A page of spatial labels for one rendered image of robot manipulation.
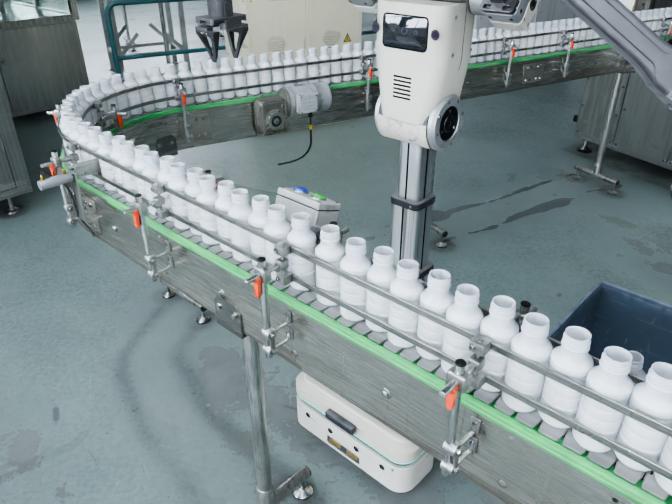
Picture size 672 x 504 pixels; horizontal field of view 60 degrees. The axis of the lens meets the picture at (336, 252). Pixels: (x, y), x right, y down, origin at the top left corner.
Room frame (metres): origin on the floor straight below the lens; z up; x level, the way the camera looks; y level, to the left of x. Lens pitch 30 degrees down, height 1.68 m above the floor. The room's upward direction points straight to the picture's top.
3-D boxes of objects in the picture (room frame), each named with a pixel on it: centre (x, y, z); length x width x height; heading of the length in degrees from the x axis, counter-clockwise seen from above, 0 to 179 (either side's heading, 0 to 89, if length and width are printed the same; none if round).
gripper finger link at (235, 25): (1.44, 0.25, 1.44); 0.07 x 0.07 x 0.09; 47
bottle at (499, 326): (0.74, -0.26, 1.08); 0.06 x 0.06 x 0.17
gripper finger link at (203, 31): (1.42, 0.27, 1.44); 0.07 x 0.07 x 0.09; 47
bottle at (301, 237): (1.05, 0.07, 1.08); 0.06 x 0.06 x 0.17
